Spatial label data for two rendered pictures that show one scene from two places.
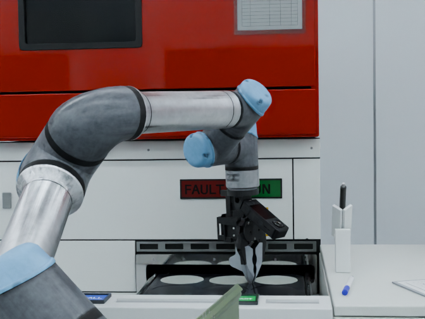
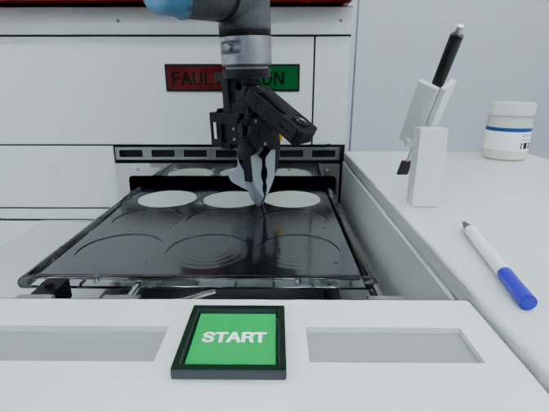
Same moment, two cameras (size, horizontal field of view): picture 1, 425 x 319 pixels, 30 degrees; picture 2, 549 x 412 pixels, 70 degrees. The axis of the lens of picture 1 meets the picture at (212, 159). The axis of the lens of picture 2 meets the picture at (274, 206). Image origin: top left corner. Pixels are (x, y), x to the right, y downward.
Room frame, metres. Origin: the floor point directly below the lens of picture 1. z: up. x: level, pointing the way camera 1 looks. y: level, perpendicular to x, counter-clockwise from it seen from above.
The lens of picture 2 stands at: (1.15, -0.05, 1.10)
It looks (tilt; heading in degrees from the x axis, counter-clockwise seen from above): 18 degrees down; 355
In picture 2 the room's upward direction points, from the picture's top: straight up
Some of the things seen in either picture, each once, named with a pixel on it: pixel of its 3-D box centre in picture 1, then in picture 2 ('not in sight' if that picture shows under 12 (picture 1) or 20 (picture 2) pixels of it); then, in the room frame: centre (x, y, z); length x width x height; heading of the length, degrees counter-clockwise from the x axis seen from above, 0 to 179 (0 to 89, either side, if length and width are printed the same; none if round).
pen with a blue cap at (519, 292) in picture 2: (348, 284); (489, 254); (1.41, -0.24, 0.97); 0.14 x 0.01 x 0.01; 165
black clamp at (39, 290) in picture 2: not in sight; (51, 293); (1.51, 0.14, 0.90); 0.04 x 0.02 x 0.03; 174
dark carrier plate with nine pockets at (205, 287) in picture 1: (224, 290); (220, 221); (1.70, -0.02, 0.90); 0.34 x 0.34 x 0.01; 84
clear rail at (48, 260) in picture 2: (141, 291); (99, 221); (1.72, 0.16, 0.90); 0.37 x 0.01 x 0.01; 174
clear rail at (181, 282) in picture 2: not in sight; (197, 282); (1.52, 0.00, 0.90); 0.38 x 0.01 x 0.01; 84
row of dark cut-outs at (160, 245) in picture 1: (225, 246); (227, 153); (1.92, -0.03, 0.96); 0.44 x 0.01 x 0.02; 84
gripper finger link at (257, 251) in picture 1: (248, 261); (256, 174); (1.79, -0.08, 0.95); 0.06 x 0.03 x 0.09; 48
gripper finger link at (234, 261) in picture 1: (240, 263); (243, 178); (1.76, -0.06, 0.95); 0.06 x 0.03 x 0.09; 48
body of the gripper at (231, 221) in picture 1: (241, 215); (244, 109); (1.77, -0.06, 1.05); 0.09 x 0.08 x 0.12; 48
